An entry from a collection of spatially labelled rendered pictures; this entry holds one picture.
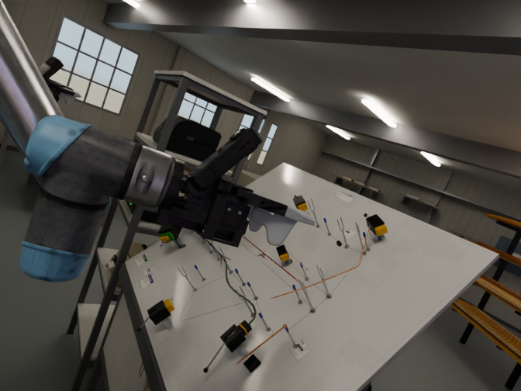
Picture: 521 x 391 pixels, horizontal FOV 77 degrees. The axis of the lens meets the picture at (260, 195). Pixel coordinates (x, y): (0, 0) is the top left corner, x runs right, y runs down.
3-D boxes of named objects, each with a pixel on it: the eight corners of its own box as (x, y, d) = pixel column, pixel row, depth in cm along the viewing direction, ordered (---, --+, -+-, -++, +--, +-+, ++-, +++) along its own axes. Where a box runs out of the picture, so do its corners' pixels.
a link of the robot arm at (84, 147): (35, 171, 42) (54, 108, 41) (123, 197, 46) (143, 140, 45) (11, 185, 35) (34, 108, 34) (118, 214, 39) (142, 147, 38)
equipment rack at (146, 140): (67, 401, 179) (184, 70, 154) (65, 329, 228) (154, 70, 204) (156, 392, 207) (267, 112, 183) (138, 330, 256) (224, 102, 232)
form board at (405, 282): (126, 264, 167) (124, 261, 166) (284, 164, 196) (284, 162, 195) (215, 531, 71) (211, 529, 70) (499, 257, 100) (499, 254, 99)
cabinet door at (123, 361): (117, 446, 126) (151, 358, 120) (102, 347, 170) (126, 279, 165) (122, 445, 127) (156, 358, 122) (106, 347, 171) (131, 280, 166)
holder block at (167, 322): (145, 337, 120) (130, 320, 115) (174, 316, 124) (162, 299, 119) (148, 345, 116) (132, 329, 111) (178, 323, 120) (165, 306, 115)
